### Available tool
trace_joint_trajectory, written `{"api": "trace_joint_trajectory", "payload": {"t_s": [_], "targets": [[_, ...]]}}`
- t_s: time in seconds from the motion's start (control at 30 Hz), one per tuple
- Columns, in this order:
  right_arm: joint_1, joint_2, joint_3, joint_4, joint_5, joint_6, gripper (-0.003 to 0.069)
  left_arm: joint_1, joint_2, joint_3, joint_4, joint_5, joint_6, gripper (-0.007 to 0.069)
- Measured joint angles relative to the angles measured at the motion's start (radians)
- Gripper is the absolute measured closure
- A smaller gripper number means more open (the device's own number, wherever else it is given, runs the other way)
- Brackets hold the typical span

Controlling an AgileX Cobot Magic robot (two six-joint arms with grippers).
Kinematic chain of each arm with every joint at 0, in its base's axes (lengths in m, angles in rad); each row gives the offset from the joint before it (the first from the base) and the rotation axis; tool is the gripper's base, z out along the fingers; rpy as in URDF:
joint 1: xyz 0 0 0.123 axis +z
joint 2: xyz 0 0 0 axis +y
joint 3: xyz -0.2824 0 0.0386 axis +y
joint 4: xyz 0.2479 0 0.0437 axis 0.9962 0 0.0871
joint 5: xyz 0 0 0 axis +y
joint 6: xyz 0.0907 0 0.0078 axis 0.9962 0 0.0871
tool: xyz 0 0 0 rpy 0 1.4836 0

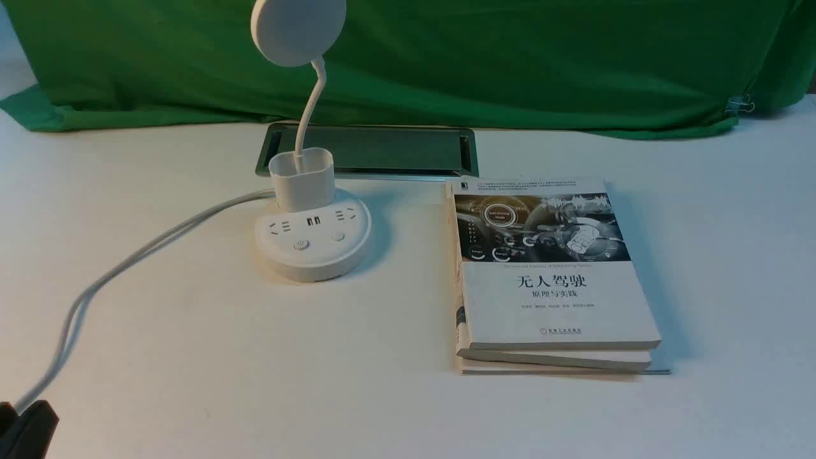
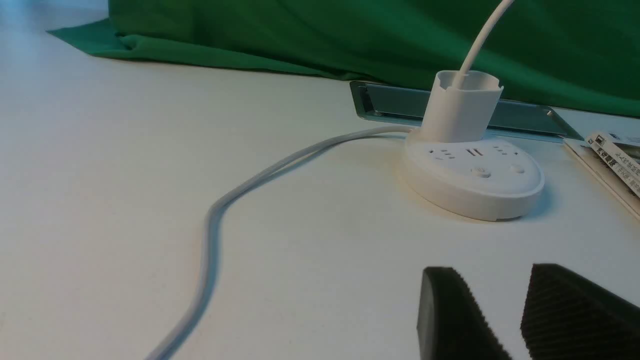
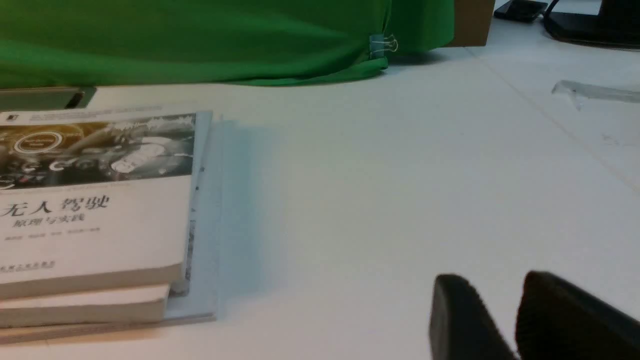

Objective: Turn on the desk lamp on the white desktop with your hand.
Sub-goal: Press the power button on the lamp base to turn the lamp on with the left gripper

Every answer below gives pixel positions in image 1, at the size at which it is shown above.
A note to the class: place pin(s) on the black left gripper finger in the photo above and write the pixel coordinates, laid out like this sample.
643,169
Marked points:
27,434

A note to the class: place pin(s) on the white desk lamp power strip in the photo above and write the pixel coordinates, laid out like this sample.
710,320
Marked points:
317,231

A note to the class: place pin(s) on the white bottom book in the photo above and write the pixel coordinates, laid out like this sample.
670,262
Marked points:
558,363

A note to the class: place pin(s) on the white book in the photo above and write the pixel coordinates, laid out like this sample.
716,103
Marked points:
558,363
542,265

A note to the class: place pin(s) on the white top book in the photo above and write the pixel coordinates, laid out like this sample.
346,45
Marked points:
542,265

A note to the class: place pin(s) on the green backdrop cloth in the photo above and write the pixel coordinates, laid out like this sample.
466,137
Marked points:
644,70

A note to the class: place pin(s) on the silver binder clip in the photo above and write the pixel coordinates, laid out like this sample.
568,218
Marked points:
739,104

